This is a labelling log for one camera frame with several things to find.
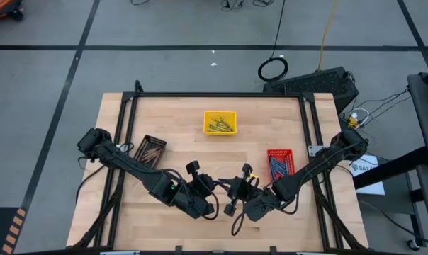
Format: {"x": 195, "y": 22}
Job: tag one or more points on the yellow crayon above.
{"x": 226, "y": 123}

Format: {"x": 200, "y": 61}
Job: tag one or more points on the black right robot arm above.
{"x": 316, "y": 166}

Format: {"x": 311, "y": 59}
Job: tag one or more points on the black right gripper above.
{"x": 240, "y": 189}

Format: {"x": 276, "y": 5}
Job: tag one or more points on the yellow plug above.
{"x": 352, "y": 122}

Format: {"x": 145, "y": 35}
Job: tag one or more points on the brown crayon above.
{"x": 151, "y": 156}
{"x": 145, "y": 148}
{"x": 153, "y": 151}

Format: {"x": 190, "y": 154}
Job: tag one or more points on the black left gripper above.
{"x": 200, "y": 182}

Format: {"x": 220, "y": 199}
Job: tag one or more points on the black computer tower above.
{"x": 313, "y": 85}

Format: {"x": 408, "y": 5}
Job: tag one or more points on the black plastic basket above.
{"x": 153, "y": 139}

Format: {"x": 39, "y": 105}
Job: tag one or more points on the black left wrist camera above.
{"x": 196, "y": 207}

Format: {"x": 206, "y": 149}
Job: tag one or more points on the red plastic basket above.
{"x": 288, "y": 153}

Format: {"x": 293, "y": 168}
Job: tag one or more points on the yellow plastic basket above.
{"x": 207, "y": 114}

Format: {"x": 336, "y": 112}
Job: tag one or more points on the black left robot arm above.
{"x": 129, "y": 163}

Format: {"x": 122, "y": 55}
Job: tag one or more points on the black table beam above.
{"x": 405, "y": 161}

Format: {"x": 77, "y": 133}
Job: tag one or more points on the white paper sign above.
{"x": 363, "y": 168}

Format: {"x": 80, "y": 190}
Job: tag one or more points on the black metal table frame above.
{"x": 217, "y": 94}

